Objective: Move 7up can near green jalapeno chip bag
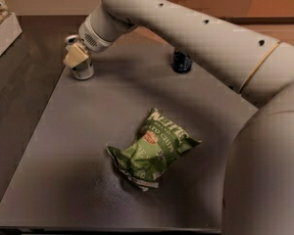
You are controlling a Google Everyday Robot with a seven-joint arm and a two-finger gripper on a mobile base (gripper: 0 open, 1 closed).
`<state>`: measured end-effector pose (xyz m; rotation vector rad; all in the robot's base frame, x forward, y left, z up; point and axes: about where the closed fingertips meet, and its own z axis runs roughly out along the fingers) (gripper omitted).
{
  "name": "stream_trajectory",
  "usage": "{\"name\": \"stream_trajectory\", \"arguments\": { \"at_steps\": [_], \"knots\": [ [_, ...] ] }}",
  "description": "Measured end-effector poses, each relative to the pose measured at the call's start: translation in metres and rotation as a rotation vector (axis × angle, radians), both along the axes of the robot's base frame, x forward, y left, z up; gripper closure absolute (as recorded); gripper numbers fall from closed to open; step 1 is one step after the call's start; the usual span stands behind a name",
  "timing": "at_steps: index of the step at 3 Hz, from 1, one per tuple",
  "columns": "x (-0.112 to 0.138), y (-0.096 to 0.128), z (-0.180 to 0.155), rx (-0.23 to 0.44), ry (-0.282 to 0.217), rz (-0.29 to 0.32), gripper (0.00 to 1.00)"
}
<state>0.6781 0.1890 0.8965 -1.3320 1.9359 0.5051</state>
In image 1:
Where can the green jalapeno chip bag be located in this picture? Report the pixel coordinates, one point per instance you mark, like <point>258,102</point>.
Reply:
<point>158,143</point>

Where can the blue Pepsi soda can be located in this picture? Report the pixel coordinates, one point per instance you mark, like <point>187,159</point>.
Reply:
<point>181,63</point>

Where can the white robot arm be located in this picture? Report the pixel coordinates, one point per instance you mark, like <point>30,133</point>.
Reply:
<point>258,190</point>

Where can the white 7up soda can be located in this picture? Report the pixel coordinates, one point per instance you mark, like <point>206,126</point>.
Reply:
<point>85,70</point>

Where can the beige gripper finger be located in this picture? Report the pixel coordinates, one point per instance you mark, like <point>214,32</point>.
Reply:
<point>76,55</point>

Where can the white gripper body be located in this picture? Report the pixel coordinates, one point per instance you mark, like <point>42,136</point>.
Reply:
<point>90,38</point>

